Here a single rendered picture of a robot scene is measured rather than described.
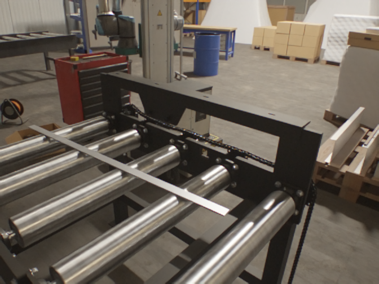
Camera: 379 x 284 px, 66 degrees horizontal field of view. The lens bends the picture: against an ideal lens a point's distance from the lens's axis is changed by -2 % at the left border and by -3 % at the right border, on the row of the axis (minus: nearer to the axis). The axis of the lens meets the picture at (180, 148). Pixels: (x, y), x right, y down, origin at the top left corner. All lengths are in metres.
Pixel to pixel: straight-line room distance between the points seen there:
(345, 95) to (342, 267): 2.88
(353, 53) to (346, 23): 4.75
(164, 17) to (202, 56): 4.01
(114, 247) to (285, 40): 9.05
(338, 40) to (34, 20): 9.55
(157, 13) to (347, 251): 2.44
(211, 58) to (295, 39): 3.40
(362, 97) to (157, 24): 2.91
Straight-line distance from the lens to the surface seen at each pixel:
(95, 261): 0.94
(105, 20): 2.81
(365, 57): 4.53
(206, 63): 6.88
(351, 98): 4.68
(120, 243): 0.98
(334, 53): 9.45
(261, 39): 11.36
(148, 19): 2.82
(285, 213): 1.17
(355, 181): 2.94
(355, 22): 9.31
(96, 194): 1.22
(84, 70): 3.46
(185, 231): 1.84
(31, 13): 11.91
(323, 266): 2.32
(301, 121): 1.22
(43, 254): 2.34
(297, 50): 9.58
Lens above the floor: 1.58
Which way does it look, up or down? 27 degrees down
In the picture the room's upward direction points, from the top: 1 degrees clockwise
